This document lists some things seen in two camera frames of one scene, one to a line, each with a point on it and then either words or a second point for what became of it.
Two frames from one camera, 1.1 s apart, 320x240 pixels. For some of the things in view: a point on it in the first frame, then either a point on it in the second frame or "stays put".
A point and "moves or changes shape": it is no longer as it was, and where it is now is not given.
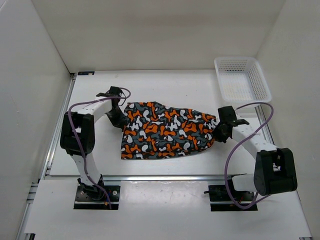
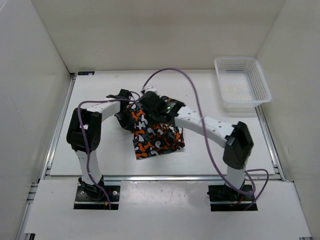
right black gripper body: [218, 133] to [151, 116]
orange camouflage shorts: [154, 130] moves or changes shape
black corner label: [85, 73] stays put
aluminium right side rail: [262, 119] stays put
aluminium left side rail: [56, 136] stays put
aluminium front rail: [148, 178] stays put
